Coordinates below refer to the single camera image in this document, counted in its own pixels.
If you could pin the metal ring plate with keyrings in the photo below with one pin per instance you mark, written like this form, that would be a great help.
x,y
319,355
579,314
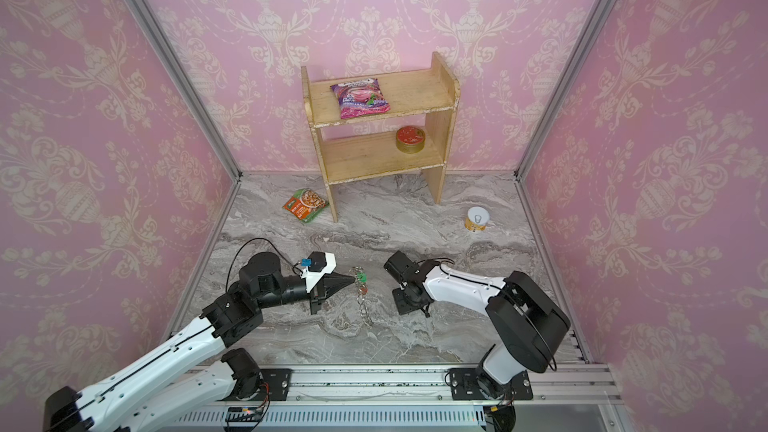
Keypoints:
x,y
361,299

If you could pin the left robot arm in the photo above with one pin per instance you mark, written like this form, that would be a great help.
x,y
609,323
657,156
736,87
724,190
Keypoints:
x,y
200,364

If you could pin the round red-lid tin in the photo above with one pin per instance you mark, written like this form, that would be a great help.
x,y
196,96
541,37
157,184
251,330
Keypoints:
x,y
410,139

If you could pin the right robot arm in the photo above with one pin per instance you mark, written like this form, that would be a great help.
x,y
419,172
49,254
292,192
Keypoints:
x,y
530,326

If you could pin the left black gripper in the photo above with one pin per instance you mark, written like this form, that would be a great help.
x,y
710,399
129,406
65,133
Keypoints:
x,y
319,293

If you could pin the small yellow pull-tab can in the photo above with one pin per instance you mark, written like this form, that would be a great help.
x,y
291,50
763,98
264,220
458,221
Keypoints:
x,y
476,219

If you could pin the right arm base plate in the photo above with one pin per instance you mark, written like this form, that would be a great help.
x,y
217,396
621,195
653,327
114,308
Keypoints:
x,y
473,384

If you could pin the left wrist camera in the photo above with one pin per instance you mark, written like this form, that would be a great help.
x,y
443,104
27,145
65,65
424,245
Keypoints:
x,y
315,267

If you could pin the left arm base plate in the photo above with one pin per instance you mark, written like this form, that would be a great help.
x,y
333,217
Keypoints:
x,y
270,384

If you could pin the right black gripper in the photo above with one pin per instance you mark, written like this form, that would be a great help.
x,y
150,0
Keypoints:
x,y
411,297

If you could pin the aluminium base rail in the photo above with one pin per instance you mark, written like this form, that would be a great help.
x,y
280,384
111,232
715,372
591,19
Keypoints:
x,y
577,397

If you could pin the purple snack bag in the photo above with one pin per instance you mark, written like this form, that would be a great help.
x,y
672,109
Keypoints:
x,y
362,97

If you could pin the green orange soup packet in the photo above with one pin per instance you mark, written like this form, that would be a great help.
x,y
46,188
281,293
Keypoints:
x,y
305,204

